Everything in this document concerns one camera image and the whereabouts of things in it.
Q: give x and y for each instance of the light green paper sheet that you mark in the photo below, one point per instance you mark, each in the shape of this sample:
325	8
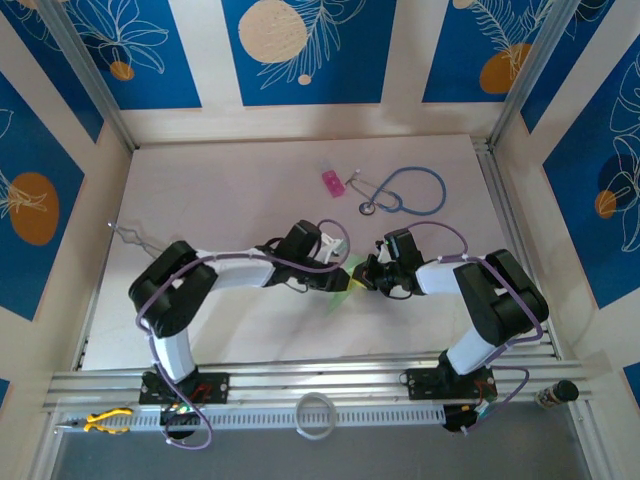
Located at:
340	300

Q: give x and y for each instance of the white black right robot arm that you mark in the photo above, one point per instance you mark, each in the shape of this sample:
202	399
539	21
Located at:
500	300

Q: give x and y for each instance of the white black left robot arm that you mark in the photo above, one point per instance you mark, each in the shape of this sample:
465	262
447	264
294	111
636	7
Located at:
172	292

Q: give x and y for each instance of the blue stethoscope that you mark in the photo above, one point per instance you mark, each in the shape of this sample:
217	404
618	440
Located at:
367	209

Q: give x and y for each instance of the small pink bottle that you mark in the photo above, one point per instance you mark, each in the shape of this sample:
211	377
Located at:
332	182

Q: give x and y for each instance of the white tape roll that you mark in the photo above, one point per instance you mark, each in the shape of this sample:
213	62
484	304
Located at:
299	422

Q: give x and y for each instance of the black controller board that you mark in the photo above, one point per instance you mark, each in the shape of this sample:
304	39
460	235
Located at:
455	420
172	417

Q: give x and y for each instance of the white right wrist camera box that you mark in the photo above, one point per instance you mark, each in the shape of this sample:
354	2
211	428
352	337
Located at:
382	252

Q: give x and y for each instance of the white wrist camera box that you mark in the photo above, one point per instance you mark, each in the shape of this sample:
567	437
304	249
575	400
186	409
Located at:
382	252
331	245

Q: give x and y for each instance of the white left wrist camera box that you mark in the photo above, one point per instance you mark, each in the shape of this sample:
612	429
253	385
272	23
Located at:
331	245

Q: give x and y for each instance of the aluminium mounting rail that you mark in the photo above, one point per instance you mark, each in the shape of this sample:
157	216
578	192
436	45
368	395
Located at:
320	382

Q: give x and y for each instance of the aluminium side rail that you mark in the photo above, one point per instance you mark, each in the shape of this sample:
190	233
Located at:
491	175
84	352

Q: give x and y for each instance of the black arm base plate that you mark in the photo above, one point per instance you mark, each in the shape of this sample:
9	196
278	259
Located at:
215	387
422	384

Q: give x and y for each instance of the aluminium frame post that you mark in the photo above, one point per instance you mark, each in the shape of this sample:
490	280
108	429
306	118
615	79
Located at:
95	85
531	75

